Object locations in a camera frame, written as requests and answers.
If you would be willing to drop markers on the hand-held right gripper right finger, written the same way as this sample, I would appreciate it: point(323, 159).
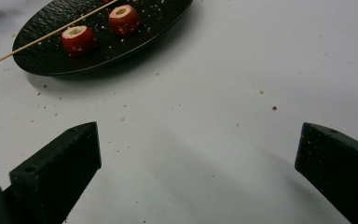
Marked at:
point(338, 161)

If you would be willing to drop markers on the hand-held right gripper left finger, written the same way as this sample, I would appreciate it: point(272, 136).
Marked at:
point(52, 174)

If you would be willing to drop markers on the black textured plate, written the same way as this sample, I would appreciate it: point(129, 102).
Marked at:
point(52, 56)

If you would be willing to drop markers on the cored red hawthorn fruit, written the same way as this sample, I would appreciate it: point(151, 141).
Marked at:
point(78, 41)
point(124, 20)

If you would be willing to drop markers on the thin bamboo skewer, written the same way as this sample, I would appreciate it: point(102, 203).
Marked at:
point(37, 40)

